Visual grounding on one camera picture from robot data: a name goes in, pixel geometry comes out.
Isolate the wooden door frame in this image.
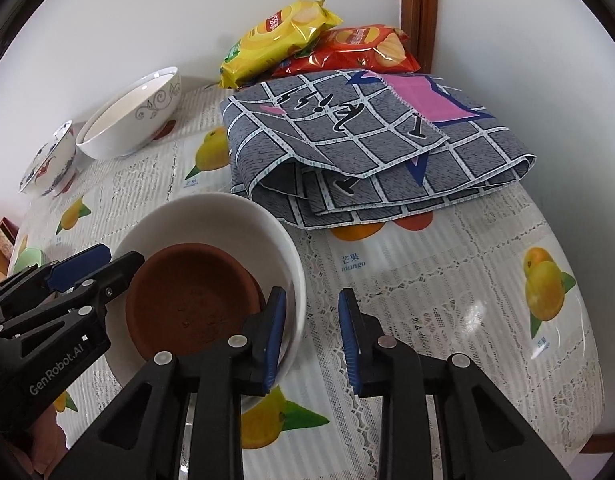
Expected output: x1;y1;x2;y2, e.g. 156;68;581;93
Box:
398;0;441;73

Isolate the yellow chips bag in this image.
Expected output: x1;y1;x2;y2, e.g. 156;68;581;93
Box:
219;0;343;91

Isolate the grey checked cloth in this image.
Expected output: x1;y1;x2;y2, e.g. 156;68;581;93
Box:
221;69;538;231

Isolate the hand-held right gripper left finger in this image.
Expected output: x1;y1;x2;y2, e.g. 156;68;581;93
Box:
70;286;288;480

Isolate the white deep plate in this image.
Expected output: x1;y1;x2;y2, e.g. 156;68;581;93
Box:
108;192;308;413

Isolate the brown plate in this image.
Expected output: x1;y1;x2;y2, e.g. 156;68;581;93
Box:
126;242;266;363

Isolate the red chips bag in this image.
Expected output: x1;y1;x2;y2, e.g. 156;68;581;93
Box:
272;24;422;78

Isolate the white bowl grey scroll pattern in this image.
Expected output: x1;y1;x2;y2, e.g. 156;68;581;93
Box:
76;66;182;161

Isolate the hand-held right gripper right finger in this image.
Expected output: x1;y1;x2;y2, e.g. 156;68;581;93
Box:
337;287;571;480

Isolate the fruit print lace tablecloth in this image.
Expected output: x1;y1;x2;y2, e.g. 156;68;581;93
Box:
12;77;603;480

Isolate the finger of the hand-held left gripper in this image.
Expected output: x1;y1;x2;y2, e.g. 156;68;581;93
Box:
0;244;112;311
0;251;146;346

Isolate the light green dish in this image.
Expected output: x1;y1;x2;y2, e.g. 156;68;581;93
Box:
12;246;48;276

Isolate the blue crane pattern bowl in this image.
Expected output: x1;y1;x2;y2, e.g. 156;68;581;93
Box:
18;120;78;197

